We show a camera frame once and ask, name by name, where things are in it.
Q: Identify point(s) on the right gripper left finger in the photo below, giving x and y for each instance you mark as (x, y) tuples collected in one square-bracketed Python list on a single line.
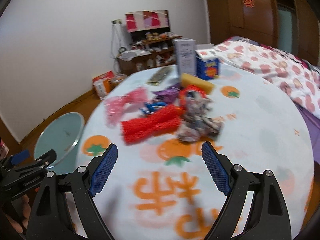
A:
[(50, 217)]

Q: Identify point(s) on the red mesh net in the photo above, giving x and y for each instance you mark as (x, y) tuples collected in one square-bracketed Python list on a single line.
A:
[(165, 120)]

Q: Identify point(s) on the pink plastic wrapper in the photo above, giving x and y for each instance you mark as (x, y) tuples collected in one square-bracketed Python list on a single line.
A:
[(116, 106)]

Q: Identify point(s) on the blue small wrapper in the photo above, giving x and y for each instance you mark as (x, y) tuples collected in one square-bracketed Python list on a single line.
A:
[(150, 108)]

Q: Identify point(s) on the red foil wrapper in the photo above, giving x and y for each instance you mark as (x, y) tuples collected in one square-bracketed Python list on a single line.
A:
[(191, 91)]

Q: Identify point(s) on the purple snack wrapper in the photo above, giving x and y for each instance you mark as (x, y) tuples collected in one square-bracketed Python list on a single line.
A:
[(167, 96)]

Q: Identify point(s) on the light blue trash bin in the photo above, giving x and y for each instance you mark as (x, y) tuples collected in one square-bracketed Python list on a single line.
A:
[(63, 136)]

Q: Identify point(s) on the person's left hand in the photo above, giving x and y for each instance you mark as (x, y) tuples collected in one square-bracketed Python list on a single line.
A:
[(18, 212)]

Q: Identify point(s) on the purple bed sheet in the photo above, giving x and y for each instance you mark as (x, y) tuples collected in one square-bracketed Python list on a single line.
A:
[(313, 124)]

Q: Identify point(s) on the fruit print tablecloth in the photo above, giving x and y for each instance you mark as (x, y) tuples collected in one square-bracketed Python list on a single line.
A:
[(161, 188)]

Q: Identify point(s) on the orange white paper bag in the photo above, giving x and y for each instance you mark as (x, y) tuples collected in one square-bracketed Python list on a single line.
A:
[(102, 84)]

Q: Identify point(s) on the blue orange juice carton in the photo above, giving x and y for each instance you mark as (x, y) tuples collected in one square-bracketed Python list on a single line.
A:
[(207, 64)]

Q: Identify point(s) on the dark green gold wrapper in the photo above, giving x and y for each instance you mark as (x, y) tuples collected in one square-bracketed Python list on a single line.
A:
[(159, 76)]

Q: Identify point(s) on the wooden tv cabinet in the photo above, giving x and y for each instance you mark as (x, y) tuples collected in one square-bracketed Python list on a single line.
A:
[(155, 51)]

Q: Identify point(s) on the tall white milk carton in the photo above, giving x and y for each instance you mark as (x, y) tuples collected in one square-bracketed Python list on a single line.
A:
[(185, 55)]

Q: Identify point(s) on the pink cloth covered tv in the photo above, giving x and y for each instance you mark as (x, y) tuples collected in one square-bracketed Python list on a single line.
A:
[(139, 23)]

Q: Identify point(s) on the brown wooden wardrobe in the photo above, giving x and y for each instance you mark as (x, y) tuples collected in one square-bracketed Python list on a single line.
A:
[(290, 25)]

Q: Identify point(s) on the red paper wardrobe decoration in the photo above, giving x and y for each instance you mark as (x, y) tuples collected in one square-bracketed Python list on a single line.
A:
[(248, 3)]

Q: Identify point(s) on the white wall socket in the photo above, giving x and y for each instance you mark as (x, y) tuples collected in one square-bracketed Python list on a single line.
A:
[(117, 21)]

